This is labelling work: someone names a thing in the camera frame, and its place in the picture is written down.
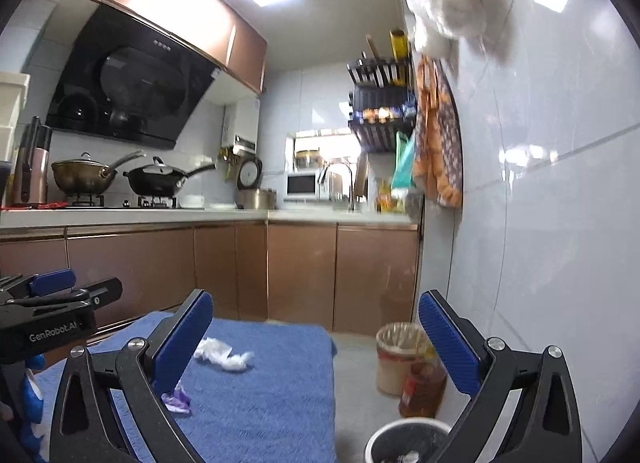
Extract white storage boxes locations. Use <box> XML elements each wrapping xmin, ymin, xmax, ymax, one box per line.
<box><xmin>0</xmin><ymin>71</ymin><xmax>31</xmax><ymax>164</ymax></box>

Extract rice cooker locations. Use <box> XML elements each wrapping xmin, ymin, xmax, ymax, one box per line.
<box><xmin>234</xmin><ymin>155</ymin><xmax>278</xmax><ymax>210</ymax></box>

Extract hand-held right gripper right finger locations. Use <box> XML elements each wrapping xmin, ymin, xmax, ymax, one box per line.
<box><xmin>417</xmin><ymin>289</ymin><xmax>583</xmax><ymax>463</ymax></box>

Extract green plastic bag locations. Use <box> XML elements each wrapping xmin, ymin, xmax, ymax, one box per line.
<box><xmin>390</xmin><ymin>131</ymin><xmax>417</xmax><ymax>189</ymax></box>

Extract black wall rack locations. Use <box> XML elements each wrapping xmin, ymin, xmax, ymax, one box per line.
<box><xmin>347</xmin><ymin>57</ymin><xmax>419</xmax><ymax>154</ymax></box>

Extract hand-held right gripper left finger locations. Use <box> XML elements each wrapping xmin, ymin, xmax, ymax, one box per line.
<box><xmin>49</xmin><ymin>289</ymin><xmax>216</xmax><ymax>463</ymax></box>

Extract condiment bottles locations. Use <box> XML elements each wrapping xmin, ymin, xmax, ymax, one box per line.
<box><xmin>377</xmin><ymin>178</ymin><xmax>417</xmax><ymax>216</ymax></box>

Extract black wok with lid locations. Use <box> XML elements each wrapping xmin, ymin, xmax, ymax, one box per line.
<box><xmin>123</xmin><ymin>156</ymin><xmax>217</xmax><ymax>198</ymax></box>

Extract brass wok with lid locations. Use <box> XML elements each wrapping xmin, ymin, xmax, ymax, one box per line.
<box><xmin>51</xmin><ymin>150</ymin><xmax>149</xmax><ymax>196</ymax></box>

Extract white tissue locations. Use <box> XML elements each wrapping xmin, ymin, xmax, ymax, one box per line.
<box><xmin>193</xmin><ymin>336</ymin><xmax>255</xmax><ymax>374</ymax></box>

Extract blue fluffy towel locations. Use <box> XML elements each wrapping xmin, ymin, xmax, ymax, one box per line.
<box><xmin>30</xmin><ymin>310</ymin><xmax>337</xmax><ymax>463</ymax></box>

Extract yellow bottle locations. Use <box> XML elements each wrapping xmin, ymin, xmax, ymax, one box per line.
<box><xmin>390</xmin><ymin>29</ymin><xmax>412</xmax><ymax>70</ymax></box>

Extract white microwave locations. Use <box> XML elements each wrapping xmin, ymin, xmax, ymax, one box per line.
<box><xmin>285</xmin><ymin>170</ymin><xmax>321</xmax><ymax>200</ymax></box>

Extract cooking oil bottle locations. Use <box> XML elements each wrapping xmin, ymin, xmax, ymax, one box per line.
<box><xmin>398</xmin><ymin>343</ymin><xmax>448</xmax><ymax>419</ymax></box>

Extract pink knife block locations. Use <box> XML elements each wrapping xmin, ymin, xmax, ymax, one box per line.
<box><xmin>12</xmin><ymin>116</ymin><xmax>54</xmax><ymax>206</ymax></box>

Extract beige trash bin with liner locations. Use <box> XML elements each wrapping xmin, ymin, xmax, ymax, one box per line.
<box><xmin>375</xmin><ymin>322</ymin><xmax>432</xmax><ymax>397</ymax></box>

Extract white water heater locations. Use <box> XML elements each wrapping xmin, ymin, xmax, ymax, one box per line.
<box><xmin>221</xmin><ymin>99</ymin><xmax>260</xmax><ymax>154</ymax></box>

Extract purple candy wrapper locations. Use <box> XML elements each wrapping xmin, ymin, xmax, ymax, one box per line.
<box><xmin>162</xmin><ymin>385</ymin><xmax>193</xmax><ymax>415</ymax></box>

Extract metal faucet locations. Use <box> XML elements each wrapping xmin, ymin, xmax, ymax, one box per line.
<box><xmin>318</xmin><ymin>161</ymin><xmax>356</xmax><ymax>212</ymax></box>

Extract copper lower cabinets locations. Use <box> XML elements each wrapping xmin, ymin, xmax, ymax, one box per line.
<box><xmin>0</xmin><ymin>221</ymin><xmax>422</xmax><ymax>345</ymax></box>

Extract black range hood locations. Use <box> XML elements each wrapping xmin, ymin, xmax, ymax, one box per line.
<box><xmin>45</xmin><ymin>5</ymin><xmax>221</xmax><ymax>150</ymax></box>

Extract orange floral apron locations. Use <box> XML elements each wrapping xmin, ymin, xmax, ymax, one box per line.
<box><xmin>412</xmin><ymin>55</ymin><xmax>465</xmax><ymax>208</ymax></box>

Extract gas stove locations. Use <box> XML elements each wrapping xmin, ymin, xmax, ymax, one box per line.
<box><xmin>64</xmin><ymin>194</ymin><xmax>179</xmax><ymax>209</ymax></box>

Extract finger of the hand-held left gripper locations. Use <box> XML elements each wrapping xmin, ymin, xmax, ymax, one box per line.
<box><xmin>0</xmin><ymin>278</ymin><xmax>124</xmax><ymax>315</ymax></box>
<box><xmin>0</xmin><ymin>268</ymin><xmax>77</xmax><ymax>300</ymax></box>

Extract white trash bin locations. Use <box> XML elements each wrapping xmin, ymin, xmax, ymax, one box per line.
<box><xmin>363</xmin><ymin>418</ymin><xmax>454</xmax><ymax>463</ymax></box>

